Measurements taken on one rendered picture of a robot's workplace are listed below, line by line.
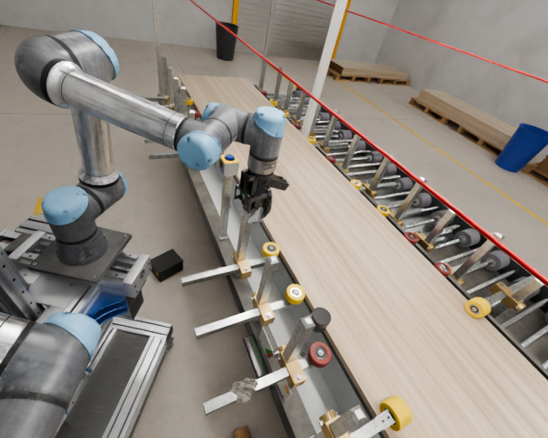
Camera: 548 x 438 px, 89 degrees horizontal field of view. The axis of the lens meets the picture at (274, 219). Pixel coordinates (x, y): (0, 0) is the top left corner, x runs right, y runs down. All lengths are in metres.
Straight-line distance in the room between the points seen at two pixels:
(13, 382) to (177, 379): 1.54
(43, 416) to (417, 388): 1.07
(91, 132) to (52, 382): 0.66
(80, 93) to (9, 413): 0.53
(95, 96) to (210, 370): 1.65
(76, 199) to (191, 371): 1.31
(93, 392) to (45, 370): 1.35
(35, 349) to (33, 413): 0.07
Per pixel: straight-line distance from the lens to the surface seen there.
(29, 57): 0.78
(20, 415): 0.46
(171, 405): 1.94
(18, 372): 0.48
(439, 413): 1.25
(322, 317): 0.90
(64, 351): 0.48
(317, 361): 1.10
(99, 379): 1.83
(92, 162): 1.01
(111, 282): 1.14
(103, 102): 0.68
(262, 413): 1.95
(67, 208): 0.99
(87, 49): 0.86
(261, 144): 0.67
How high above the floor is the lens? 1.88
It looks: 41 degrees down
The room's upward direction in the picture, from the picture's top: 14 degrees clockwise
